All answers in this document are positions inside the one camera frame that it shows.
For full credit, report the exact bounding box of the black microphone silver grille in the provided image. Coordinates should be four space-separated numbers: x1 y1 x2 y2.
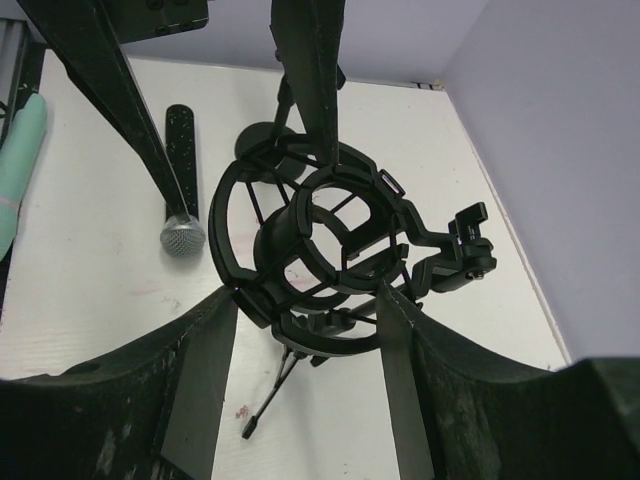
160 104 206 258

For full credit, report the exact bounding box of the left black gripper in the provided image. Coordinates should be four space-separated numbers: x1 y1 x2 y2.
19 0 209 213

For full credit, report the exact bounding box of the black tripod mic stand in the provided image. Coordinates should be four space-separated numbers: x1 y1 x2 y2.
207 74 499 441

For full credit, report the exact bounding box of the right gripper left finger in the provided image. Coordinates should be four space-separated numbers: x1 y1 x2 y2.
1 288 238 479

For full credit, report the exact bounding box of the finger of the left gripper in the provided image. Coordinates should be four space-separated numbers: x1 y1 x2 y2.
270 0 345 164

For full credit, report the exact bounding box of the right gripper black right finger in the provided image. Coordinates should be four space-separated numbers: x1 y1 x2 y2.
377 284 639 479

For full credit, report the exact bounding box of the black round-base mic stand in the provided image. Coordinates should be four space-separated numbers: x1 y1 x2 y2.
234 122 312 184

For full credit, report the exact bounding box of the teal microphone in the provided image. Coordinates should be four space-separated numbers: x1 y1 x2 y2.
1 93 47 259

